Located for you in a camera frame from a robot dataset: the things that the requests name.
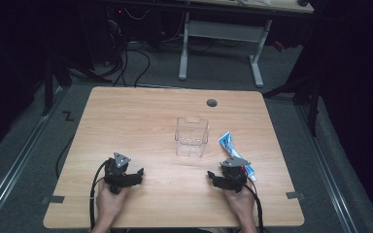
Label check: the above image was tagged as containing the black metal stand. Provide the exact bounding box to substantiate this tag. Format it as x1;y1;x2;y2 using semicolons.
262;62;322;138
41;52;74;117

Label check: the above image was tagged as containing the grey tape tab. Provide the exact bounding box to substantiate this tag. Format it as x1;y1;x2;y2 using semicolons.
41;194;66;206
286;191;306;200

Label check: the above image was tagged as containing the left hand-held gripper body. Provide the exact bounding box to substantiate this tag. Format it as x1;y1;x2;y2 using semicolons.
103;151;138;195

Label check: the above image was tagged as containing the blue white toothpaste tube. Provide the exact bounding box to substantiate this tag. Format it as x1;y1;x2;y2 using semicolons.
218;130;258;183

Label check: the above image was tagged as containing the metal floor rail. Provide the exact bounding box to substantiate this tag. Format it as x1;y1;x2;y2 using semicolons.
294;103;361;233
0;86;66;229

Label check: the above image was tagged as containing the person's right hand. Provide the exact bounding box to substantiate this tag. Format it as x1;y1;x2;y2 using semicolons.
221;184;257;225

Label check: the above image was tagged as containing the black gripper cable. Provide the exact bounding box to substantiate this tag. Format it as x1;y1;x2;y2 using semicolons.
244;183;265;233
88;159;111;231

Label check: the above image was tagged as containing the person's left hand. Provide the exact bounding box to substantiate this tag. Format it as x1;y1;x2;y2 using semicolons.
95;179;131;225

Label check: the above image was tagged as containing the clear plastic container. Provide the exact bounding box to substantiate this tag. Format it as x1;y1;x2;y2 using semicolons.
174;116;210;158

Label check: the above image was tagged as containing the white frame wooden desk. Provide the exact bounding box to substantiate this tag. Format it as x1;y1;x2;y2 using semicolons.
178;0;315;88

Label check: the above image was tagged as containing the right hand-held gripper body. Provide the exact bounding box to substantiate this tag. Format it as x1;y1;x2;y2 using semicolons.
218;157;252;194

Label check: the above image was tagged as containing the black floor cable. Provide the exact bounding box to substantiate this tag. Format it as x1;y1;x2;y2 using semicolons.
55;134;78;180

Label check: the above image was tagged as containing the bundle of black cables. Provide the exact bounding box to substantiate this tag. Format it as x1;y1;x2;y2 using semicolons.
105;6;152;88

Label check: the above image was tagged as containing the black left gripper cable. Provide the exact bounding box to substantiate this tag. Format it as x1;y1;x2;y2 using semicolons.
88;159;111;231

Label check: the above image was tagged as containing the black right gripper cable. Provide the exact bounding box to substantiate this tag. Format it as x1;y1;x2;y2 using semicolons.
244;183;265;233

